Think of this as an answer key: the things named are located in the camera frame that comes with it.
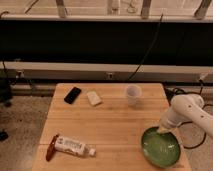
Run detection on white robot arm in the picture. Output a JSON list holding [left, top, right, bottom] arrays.
[[158, 94, 213, 138]]

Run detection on clear plastic cup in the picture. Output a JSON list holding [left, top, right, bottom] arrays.
[[125, 84, 142, 106]]

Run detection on white soap bar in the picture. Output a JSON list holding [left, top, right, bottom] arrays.
[[87, 91, 102, 106]]

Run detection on black smartphone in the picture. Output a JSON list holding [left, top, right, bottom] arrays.
[[64, 87, 81, 104]]

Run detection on red brown tool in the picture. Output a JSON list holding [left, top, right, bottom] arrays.
[[46, 134, 59, 161]]

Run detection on dark object at left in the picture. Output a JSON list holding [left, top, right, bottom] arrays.
[[0, 79, 12, 107]]

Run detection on black floor cables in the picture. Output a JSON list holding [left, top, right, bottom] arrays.
[[165, 87, 213, 150]]

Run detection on black hanging cable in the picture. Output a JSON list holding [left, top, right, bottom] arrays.
[[127, 13, 165, 82]]

